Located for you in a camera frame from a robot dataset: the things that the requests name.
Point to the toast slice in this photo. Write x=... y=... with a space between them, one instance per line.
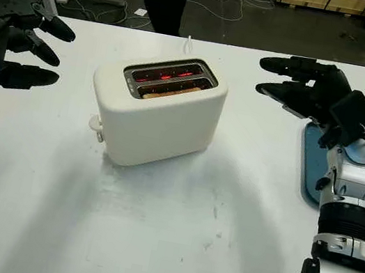
x=172 y=93

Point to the cream white two-slot toaster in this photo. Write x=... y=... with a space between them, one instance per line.
x=155 y=131

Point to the blue plastic tray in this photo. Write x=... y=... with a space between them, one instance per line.
x=309 y=159

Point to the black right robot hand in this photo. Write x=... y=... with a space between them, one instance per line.
x=327 y=89

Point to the white paper sheet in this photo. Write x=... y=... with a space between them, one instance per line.
x=141 y=12

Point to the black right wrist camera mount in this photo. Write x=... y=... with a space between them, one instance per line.
x=352 y=113

